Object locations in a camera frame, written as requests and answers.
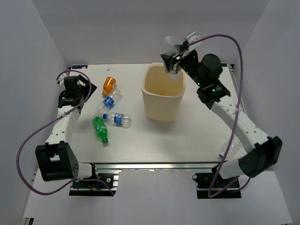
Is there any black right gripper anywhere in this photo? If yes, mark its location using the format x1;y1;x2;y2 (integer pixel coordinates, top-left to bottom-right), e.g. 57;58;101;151
161;45;205;88

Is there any clear bottle white cap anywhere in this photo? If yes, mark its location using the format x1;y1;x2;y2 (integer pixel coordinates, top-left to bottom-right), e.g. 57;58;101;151
162;36;179;82

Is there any orange plastic bottle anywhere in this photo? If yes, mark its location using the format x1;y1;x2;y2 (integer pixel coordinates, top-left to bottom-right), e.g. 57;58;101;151
102;76;116;97

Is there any green plastic bottle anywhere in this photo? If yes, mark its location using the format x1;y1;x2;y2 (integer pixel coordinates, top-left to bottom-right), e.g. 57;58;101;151
92;116;108;144

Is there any clear water bottle blue label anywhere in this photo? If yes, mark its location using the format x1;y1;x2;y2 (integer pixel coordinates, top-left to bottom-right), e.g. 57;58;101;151
102;112;132;128

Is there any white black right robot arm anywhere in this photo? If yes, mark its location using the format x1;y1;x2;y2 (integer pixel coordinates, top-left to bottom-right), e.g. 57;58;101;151
161;41;283;187

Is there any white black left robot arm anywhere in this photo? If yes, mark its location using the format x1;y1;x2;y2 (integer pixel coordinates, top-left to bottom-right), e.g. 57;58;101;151
35;75;99;187

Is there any beige plastic bin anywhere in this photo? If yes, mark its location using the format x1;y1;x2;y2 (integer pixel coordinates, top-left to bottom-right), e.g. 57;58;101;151
141;63;187;122

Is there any blue sticker left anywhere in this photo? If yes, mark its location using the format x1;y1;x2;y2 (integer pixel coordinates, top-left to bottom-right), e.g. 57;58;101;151
71;65;88;70

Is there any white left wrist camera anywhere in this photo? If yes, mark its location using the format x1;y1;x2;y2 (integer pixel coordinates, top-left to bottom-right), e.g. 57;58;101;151
56;72;69;86

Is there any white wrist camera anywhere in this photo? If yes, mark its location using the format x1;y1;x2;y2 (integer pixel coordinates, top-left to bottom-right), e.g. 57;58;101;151
183;31;201;57
56;72;69;86

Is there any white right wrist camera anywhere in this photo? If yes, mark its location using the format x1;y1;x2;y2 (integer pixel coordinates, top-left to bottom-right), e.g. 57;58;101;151
183;31;201;57

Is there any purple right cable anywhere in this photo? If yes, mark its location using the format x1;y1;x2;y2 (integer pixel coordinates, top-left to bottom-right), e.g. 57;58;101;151
187;34;253;199

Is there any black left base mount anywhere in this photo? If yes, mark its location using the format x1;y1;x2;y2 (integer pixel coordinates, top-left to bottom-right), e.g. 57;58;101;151
69;164;121;197

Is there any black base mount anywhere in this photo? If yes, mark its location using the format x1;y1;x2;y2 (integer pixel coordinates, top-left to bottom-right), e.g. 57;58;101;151
192;172;241;199
69;164;121;197

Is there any aluminium rail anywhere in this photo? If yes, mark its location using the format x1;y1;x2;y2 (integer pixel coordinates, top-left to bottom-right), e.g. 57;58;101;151
95;162;217;170

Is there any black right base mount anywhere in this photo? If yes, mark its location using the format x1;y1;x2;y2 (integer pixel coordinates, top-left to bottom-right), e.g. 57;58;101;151
192;172;241;199

